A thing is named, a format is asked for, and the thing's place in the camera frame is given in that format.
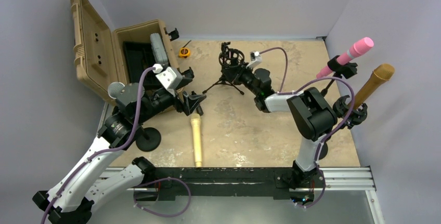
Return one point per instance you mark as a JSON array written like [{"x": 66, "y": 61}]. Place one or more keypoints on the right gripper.
[{"x": 239, "y": 72}]

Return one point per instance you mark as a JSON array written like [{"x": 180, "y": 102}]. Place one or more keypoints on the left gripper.
[{"x": 190, "y": 101}]

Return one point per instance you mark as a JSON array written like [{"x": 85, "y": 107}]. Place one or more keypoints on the black tripod mic stand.
[{"x": 229, "y": 56}]

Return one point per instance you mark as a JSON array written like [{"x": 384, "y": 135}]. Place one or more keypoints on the cream beige microphone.
[{"x": 195, "y": 122}]

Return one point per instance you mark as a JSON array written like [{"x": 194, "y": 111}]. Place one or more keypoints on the black round-base mic stand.
[{"x": 149, "y": 139}]

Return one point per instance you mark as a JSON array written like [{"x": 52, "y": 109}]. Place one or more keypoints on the glitter microphone with grey head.
[{"x": 114, "y": 89}]

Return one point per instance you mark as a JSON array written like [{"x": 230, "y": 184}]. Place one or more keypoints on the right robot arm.
[{"x": 312, "y": 115}]

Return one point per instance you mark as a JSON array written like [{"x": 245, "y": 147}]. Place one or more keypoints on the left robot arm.
[{"x": 79, "y": 194}]

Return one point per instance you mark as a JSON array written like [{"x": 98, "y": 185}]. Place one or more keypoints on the pink mic round-base stand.
[{"x": 338, "y": 70}]

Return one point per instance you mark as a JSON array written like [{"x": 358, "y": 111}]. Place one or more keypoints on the pink microphone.
[{"x": 358, "y": 49}]

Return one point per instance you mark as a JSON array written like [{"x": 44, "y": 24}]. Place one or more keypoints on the gold microphone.
[{"x": 380, "y": 75}]

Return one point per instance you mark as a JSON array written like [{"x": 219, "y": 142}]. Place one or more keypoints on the black mic clip adapter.
[{"x": 199, "y": 110}]

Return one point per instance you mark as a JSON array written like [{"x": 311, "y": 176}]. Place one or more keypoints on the yellow tape measure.
[{"x": 184, "y": 52}]

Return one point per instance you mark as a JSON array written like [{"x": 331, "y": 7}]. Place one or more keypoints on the grey plastic tool case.
[{"x": 159, "y": 53}]

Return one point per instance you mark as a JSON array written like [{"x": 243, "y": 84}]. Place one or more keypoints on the black tray in case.
[{"x": 138, "y": 57}]

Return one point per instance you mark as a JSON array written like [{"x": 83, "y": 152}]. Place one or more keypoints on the tan hard equipment case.
[{"x": 99, "y": 56}]

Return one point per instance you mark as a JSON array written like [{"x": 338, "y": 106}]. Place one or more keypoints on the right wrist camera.
[{"x": 256, "y": 59}]

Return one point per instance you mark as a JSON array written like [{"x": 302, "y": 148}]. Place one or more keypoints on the gold mic shock-mount stand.
[{"x": 357, "y": 116}]

